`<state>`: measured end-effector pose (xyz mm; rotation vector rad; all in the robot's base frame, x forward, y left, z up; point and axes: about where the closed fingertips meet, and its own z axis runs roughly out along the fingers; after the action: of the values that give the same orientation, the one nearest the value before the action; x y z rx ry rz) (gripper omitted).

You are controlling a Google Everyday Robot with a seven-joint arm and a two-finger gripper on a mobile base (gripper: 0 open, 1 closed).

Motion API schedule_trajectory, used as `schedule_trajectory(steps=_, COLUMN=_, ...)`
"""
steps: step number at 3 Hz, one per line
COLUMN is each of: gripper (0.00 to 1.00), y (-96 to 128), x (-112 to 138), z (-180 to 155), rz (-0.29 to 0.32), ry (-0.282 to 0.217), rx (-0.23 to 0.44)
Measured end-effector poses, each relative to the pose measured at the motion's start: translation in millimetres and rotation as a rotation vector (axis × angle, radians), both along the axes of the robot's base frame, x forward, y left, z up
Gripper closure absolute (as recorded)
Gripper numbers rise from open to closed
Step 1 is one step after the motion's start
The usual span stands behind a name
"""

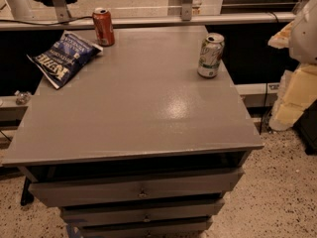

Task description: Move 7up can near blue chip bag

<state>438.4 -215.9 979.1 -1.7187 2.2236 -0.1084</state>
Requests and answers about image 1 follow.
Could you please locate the red orange soda can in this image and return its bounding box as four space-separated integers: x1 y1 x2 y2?
92 8 115 47

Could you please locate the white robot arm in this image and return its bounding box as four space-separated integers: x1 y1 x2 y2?
268 0 317 131

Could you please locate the green white 7up can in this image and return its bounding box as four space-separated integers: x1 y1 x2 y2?
197 33 225 78

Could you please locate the grey drawer cabinet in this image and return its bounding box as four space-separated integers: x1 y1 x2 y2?
1 25 264 238

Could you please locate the blue chip bag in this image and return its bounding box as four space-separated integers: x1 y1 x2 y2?
27 31 103 89

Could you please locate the grey metal rail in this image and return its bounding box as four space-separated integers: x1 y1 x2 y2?
0 12 295 31

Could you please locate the grey drawer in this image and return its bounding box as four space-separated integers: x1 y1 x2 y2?
61 197 224 227
29 168 244 207
80 217 211 238

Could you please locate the small crumpled clear object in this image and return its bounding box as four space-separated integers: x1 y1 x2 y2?
15 90 32 105

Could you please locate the bottom grey drawer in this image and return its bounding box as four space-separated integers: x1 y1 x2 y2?
80 217 211 238

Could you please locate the black cable on rail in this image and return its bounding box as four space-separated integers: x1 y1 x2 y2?
0 15 94 27

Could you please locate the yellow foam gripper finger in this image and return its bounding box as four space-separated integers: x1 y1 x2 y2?
268 64 317 131
268 22 293 49

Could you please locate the black hanging cable right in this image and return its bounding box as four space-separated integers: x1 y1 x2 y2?
259 82 269 136

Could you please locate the middle grey drawer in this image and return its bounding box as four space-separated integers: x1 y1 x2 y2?
61 197 224 227

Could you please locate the top grey drawer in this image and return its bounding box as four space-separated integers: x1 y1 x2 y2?
29 168 244 207

